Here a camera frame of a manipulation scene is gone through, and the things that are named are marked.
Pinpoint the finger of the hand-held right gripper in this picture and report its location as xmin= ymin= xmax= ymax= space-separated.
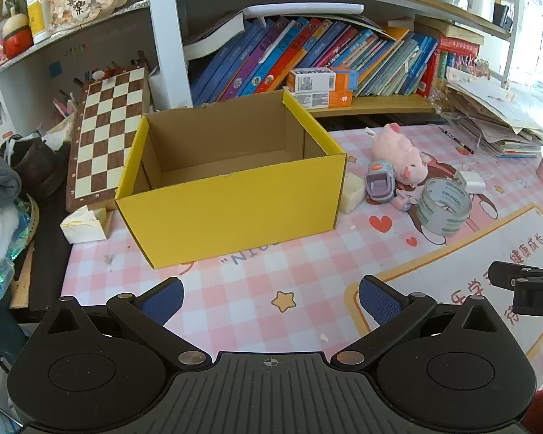
xmin=489 ymin=260 xmax=543 ymax=289

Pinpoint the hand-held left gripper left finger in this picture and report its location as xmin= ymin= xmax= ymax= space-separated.
xmin=35 ymin=278 xmax=213 ymax=371

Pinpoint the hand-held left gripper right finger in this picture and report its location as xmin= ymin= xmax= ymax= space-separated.
xmin=331 ymin=275 xmax=508 ymax=369

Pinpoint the clear tape roll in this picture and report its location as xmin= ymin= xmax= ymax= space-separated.
xmin=417 ymin=178 xmax=472 ymax=237

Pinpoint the white charger plug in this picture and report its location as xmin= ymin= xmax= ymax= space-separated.
xmin=454 ymin=169 xmax=486 ymax=195

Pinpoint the small pink white box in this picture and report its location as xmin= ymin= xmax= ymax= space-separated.
xmin=391 ymin=187 xmax=419 ymax=211

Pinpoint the plain white foam block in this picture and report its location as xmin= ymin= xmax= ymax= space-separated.
xmin=339 ymin=173 xmax=367 ymax=213

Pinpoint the grey purple toy car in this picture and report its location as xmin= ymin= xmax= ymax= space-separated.
xmin=365 ymin=160 xmax=396 ymax=202

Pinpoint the yellow cardboard box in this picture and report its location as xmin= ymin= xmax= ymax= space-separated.
xmin=114 ymin=89 xmax=348 ymax=269

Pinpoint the pink plush pig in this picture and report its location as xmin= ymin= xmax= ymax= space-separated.
xmin=372 ymin=123 xmax=435 ymax=187

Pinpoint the white round container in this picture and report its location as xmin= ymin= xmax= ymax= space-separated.
xmin=468 ymin=0 xmax=496 ymax=21

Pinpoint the pink cartoon desk mat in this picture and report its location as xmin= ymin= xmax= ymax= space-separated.
xmin=61 ymin=122 xmax=543 ymax=392

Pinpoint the dark patterned pencil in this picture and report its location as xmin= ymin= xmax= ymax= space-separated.
xmin=438 ymin=127 xmax=475 ymax=154

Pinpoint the stack of papers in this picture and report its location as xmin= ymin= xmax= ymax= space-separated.
xmin=443 ymin=67 xmax=543 ymax=159

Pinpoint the iridescent plastic bag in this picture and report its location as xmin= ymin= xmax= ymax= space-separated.
xmin=0 ymin=199 xmax=41 ymax=317

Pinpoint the brown white chessboard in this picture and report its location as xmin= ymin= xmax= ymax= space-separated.
xmin=66 ymin=65 xmax=151 ymax=213

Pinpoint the pearl bead headband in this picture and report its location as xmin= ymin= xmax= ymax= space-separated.
xmin=428 ymin=88 xmax=449 ymax=114

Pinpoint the brown bag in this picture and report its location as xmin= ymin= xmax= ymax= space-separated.
xmin=9 ymin=138 xmax=57 ymax=200

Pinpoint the orange white carton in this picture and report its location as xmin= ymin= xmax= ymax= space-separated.
xmin=287 ymin=67 xmax=359 ymax=93

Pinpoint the small black box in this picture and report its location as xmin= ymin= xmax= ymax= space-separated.
xmin=493 ymin=4 xmax=513 ymax=30

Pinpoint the white wooden bookshelf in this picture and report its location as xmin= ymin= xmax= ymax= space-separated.
xmin=0 ymin=0 xmax=526 ymax=120

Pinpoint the row of books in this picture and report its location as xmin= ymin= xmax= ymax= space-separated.
xmin=190 ymin=13 xmax=480 ymax=105

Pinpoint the red round doll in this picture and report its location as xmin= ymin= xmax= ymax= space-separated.
xmin=2 ymin=7 xmax=33 ymax=59

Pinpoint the white light bar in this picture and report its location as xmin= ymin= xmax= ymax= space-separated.
xmin=242 ymin=4 xmax=365 ymax=19

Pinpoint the white jar yellow label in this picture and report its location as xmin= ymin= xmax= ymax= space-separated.
xmin=26 ymin=0 xmax=52 ymax=45

